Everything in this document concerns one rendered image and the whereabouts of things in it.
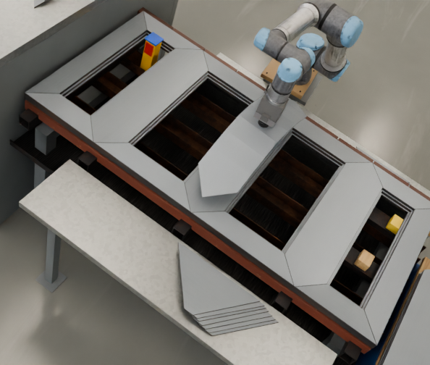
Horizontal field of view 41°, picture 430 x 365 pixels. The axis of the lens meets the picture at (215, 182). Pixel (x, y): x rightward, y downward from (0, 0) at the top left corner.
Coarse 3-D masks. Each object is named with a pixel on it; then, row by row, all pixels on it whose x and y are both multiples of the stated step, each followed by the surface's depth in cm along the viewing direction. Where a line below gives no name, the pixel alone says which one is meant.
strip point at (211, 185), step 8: (200, 168) 207; (200, 176) 207; (208, 176) 206; (208, 184) 206; (216, 184) 206; (224, 184) 206; (208, 192) 205; (216, 192) 205; (224, 192) 205; (232, 192) 205
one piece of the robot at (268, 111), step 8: (264, 96) 203; (264, 104) 204; (272, 104) 201; (280, 104) 201; (256, 112) 208; (264, 112) 206; (272, 112) 204; (280, 112) 203; (264, 120) 207; (272, 120) 207
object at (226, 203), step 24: (168, 48) 252; (96, 72) 233; (144, 72) 239; (240, 96) 246; (96, 144) 210; (312, 144) 241; (264, 168) 227; (192, 192) 209; (240, 192) 216; (384, 192) 236; (192, 216) 205; (408, 216) 232; (288, 240) 211; (384, 264) 214; (360, 336) 194
